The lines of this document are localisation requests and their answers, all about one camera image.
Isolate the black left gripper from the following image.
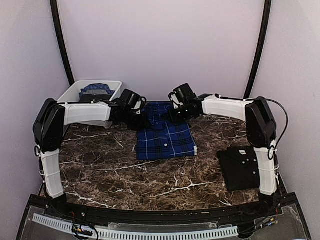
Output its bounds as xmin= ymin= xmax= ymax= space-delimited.
xmin=122 ymin=108 xmax=151 ymax=131

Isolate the blue plaid long sleeve shirt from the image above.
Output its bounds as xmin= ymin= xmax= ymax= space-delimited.
xmin=135 ymin=101 xmax=198 ymax=161

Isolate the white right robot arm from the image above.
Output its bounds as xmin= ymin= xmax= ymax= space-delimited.
xmin=168 ymin=92 xmax=281 ymax=196

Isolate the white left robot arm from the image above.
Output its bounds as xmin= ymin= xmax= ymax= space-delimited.
xmin=33 ymin=97 xmax=148 ymax=218

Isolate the blue patterned shirt in bin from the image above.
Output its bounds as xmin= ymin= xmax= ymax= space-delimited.
xmin=79 ymin=83 xmax=115 ymax=97

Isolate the black shirt in bin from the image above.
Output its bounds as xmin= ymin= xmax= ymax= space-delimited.
xmin=79 ymin=94 xmax=111 ymax=103

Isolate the white plastic bin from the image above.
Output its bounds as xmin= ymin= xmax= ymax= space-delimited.
xmin=57 ymin=79 xmax=123 ymax=129

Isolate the folded black shirt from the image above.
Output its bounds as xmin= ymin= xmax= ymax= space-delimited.
xmin=217 ymin=146 xmax=260 ymax=192

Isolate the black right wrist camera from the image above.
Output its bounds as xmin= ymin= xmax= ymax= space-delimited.
xmin=173 ymin=83 xmax=197 ymax=105

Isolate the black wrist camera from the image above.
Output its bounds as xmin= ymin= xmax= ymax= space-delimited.
xmin=119 ymin=89 xmax=141 ymax=109
xmin=173 ymin=83 xmax=197 ymax=105

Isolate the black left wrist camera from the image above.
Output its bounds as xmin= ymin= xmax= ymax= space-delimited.
xmin=119 ymin=89 xmax=141 ymax=109

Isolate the white slotted cable duct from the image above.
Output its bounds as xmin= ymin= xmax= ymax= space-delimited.
xmin=31 ymin=213 xmax=239 ymax=240

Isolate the black vertical frame post right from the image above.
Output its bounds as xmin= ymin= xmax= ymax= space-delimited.
xmin=243 ymin=0 xmax=272 ymax=99

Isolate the black vertical frame post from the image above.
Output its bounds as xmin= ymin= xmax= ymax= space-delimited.
xmin=243 ymin=0 xmax=272 ymax=99
xmin=49 ymin=0 xmax=75 ymax=87

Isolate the black front rail base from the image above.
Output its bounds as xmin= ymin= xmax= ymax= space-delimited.
xmin=16 ymin=193 xmax=311 ymax=240

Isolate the black vertical frame post left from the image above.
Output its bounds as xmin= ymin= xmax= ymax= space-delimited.
xmin=49 ymin=0 xmax=75 ymax=87

